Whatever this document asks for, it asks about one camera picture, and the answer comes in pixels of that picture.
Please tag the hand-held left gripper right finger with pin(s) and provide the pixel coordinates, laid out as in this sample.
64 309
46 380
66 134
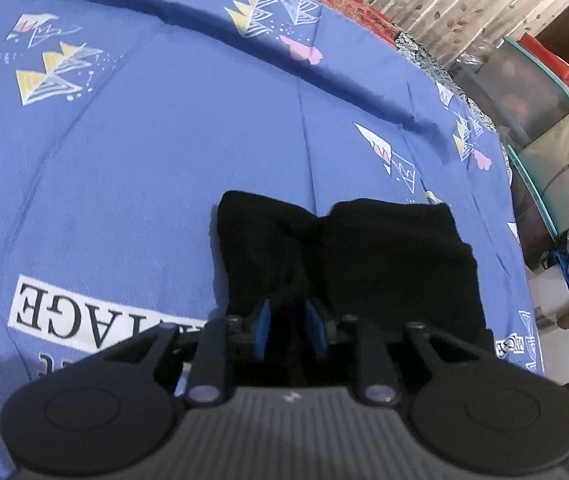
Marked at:
315 332

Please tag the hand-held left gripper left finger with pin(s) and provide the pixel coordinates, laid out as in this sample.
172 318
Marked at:
263 332

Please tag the black pants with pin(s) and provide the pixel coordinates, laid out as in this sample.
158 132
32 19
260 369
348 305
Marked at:
389 270

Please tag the blue printed bed sheet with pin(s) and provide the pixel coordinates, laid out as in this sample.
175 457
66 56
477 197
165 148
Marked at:
139 185

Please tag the clear storage box teal rim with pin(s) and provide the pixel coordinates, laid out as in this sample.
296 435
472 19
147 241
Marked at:
514 95

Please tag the red floral patchwork blanket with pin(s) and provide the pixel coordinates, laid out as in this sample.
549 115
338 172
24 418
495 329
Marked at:
359 5

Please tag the beige leaf-print curtain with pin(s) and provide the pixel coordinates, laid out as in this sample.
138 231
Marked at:
439 0

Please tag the red plastic container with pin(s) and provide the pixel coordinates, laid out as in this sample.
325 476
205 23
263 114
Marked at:
554 62

